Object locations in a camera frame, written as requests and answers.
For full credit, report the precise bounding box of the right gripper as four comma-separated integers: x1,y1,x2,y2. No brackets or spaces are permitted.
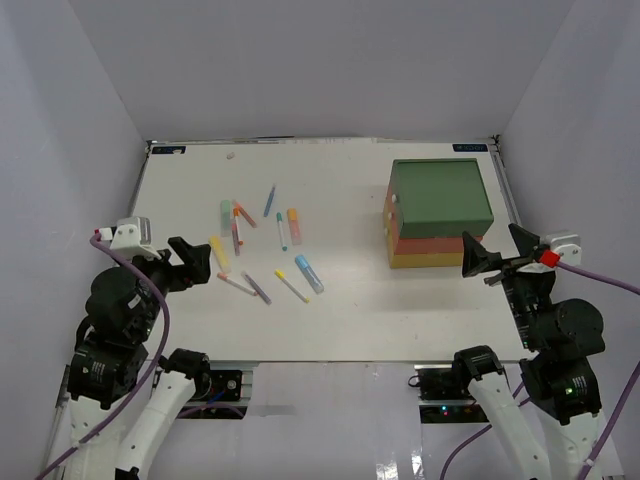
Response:
461,222,550,349

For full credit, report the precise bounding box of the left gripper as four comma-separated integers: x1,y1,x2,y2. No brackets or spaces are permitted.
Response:
111,233,211,338

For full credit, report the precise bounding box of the purple pen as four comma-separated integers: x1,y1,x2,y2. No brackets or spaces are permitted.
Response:
241,271,272,305

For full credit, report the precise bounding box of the blue pen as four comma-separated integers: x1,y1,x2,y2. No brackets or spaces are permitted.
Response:
263,183,276,218

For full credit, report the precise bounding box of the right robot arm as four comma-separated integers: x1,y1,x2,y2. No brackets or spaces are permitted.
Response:
451,224,612,479

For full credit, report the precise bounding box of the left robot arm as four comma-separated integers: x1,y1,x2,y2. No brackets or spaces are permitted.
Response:
65,229,212,479

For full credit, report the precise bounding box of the yellow highlighter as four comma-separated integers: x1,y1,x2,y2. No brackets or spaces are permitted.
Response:
209,236,231,274

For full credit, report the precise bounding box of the pink cap white pen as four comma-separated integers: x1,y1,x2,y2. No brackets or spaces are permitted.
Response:
217,272,258,296

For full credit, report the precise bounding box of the green highlighter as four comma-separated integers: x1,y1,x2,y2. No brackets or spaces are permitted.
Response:
220,199,231,224

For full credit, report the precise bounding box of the orange cap pen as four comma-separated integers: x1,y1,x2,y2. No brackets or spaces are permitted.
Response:
232,200,257,229

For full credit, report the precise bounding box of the yellow cap pen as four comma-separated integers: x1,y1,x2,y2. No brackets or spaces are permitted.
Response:
274,269,310,304

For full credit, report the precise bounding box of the stacked drawer box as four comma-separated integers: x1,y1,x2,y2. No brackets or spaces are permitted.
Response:
383,158,494,269

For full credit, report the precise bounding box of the teal cap pen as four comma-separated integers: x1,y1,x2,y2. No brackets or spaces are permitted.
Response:
276,212,288,251

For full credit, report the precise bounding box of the orange pink highlighter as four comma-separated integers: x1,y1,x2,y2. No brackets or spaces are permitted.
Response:
287,208,302,245

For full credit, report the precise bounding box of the blue highlighter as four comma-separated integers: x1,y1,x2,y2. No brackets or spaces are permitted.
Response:
294,255,324,294

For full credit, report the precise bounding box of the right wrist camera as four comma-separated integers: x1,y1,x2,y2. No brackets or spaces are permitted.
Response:
518,231,582,274

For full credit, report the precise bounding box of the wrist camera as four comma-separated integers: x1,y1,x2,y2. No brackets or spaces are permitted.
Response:
95,216,161,260
518,231,582,274

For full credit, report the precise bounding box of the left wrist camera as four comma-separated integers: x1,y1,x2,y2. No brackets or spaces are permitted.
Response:
95,216,161,260

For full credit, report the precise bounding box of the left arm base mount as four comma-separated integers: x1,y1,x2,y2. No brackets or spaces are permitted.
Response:
194,369,243,403

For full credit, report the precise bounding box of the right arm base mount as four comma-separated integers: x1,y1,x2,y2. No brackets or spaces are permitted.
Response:
407,367,487,425

